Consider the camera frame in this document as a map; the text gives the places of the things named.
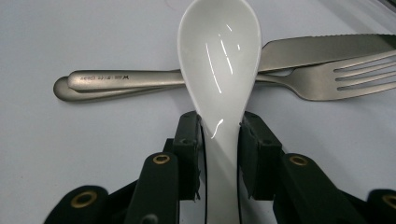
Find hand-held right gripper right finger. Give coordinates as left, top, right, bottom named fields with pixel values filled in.
left=238, top=111, right=285, bottom=201

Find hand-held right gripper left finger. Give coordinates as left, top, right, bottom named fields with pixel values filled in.
left=172, top=111, right=205, bottom=202

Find white ceramic spoon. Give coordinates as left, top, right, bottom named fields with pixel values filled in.
left=177, top=0, right=263, bottom=224

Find steel fork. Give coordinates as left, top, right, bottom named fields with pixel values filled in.
left=66, top=49, right=396, bottom=103

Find steel table knife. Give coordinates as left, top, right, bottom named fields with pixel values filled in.
left=52, top=33, right=396, bottom=103

